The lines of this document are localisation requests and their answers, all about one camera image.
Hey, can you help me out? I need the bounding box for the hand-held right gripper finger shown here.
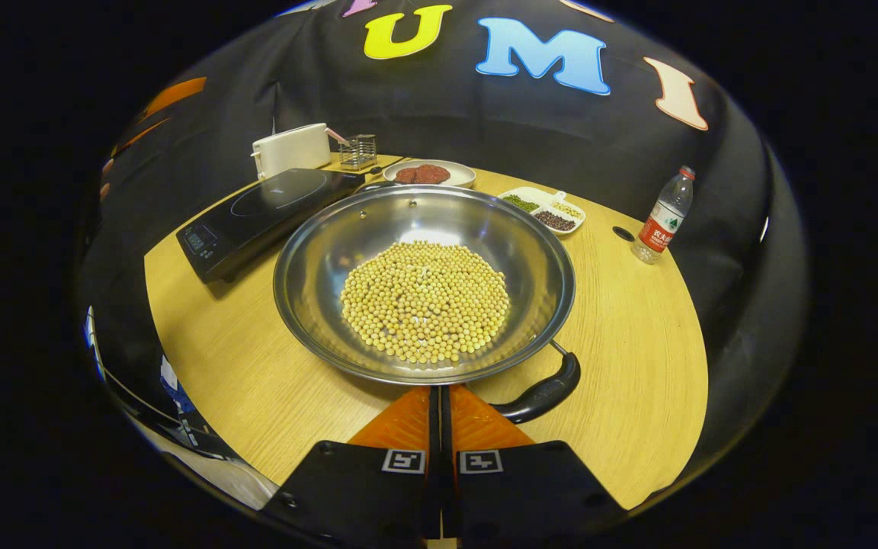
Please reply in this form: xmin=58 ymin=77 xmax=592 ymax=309
xmin=440 ymin=385 xmax=626 ymax=546
xmin=260 ymin=385 xmax=440 ymax=549

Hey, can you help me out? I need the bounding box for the pile of soybeans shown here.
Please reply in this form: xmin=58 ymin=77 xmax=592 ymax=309
xmin=340 ymin=241 xmax=511 ymax=364

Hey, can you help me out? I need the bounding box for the black induction cooktop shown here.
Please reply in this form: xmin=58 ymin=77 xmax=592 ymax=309
xmin=175 ymin=168 xmax=367 ymax=284

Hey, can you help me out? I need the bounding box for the steel pot with black handle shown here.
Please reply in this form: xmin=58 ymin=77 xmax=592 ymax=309
xmin=273 ymin=181 xmax=582 ymax=425

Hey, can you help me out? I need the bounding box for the white toaster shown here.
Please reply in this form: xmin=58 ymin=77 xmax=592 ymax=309
xmin=251 ymin=123 xmax=332 ymax=181

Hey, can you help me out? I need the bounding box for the round white plate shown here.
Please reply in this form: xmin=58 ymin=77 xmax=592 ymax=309
xmin=383 ymin=159 xmax=477 ymax=190

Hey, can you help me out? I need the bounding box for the white divided dish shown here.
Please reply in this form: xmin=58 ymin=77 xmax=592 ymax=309
xmin=498 ymin=186 xmax=587 ymax=236

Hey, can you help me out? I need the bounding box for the black backdrop cloth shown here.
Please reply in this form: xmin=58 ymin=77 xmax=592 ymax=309
xmin=77 ymin=0 xmax=809 ymax=496

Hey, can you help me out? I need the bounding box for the water bottle with red label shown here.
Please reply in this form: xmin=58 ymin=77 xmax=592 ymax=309
xmin=631 ymin=165 xmax=696 ymax=265

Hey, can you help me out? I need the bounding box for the metal wire utensil holder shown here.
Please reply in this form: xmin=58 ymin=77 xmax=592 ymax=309
xmin=338 ymin=134 xmax=378 ymax=171

